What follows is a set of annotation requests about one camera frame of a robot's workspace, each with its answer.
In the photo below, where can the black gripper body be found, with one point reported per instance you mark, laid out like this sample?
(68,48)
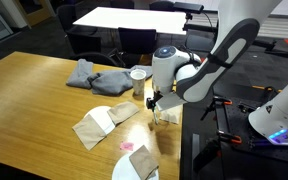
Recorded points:
(158,96)

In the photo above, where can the grey pen with green cap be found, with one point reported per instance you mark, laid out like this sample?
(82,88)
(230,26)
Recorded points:
(155,118)

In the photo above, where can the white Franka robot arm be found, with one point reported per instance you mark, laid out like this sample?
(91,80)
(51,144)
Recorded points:
(230,53)

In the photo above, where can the white paper cup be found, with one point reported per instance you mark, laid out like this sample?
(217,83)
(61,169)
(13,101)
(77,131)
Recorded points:
(138,83)

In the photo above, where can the grey sweater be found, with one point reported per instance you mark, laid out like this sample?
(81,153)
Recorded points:
(110,81)

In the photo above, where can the pink sticky note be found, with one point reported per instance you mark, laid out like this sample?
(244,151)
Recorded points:
(126,146)

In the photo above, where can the white paper napkin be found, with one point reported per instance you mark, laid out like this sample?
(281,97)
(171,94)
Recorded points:
(102,121)

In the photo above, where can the white paper plate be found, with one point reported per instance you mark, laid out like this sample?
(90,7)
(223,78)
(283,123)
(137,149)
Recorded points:
(99,109)
(121,172)

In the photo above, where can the white meeting table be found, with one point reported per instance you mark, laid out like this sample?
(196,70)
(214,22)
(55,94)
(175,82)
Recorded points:
(130,20)

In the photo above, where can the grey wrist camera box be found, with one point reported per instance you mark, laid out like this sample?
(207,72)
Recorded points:
(170,101)

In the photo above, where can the black robot mount table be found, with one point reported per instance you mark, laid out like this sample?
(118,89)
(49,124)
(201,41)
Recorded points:
(237,120)

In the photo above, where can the black stereo camera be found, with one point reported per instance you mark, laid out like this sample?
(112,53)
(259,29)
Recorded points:
(189,7)

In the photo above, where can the wooden door frame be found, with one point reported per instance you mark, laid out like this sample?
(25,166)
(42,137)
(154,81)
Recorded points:
(39,16)

